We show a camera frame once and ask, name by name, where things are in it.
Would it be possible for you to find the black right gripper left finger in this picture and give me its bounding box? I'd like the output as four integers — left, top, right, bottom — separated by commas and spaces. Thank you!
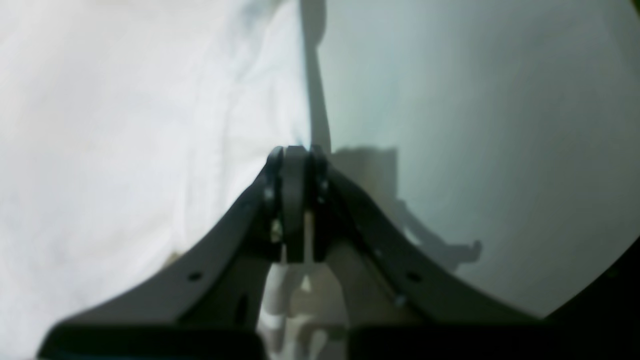
38, 146, 287, 360

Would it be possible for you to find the white t-shirt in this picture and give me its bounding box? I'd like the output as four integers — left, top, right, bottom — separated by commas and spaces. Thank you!
0, 0, 311, 360

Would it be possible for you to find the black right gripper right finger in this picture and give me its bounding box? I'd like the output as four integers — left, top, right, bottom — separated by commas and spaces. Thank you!
295, 146, 556, 360

